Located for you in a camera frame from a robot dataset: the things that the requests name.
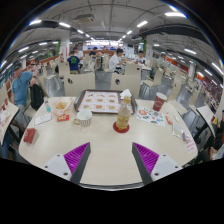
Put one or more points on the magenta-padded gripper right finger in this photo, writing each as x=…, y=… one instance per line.
x=146, y=156

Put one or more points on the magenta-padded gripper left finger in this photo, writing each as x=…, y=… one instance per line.
x=76, y=156

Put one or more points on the clear yellow-capped drink bottle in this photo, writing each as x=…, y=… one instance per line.
x=123, y=116

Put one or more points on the colourful printed leaflet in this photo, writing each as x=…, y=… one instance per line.
x=150, y=116

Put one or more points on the small red sauce packet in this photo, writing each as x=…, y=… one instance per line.
x=63, y=117
x=169, y=120

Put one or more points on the clear plastic packet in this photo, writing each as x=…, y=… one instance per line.
x=180, y=131

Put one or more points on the flat round red coaster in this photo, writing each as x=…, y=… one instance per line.
x=115, y=128

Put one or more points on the white notice with red text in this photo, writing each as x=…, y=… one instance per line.
x=190, y=145

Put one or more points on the white printed card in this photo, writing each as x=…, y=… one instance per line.
x=42, y=119

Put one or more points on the red flat pack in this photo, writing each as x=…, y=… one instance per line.
x=30, y=135

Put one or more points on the white orange food wrapper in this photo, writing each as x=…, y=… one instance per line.
x=61, y=106

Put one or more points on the red paper cup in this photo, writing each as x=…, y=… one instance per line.
x=159, y=101

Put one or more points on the brown food tray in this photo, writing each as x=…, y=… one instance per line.
x=100, y=101

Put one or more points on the crumpled white napkin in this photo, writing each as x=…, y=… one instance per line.
x=126, y=93

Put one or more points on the person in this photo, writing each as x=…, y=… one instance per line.
x=21, y=88
x=220, y=126
x=140, y=59
x=115, y=62
x=73, y=61
x=217, y=153

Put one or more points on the beige neighbouring table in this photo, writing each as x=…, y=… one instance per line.
x=206, y=118
x=5, y=116

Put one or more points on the black backpack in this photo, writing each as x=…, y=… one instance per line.
x=36, y=96

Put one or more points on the beige dining chair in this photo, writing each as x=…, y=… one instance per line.
x=80, y=84
x=126, y=85

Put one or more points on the beige dining chairs group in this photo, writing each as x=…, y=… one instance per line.
x=63, y=70

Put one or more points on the ceiling air conditioner unit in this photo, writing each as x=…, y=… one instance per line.
x=84, y=17

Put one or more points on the ceiling lights group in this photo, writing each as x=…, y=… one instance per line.
x=175, y=14

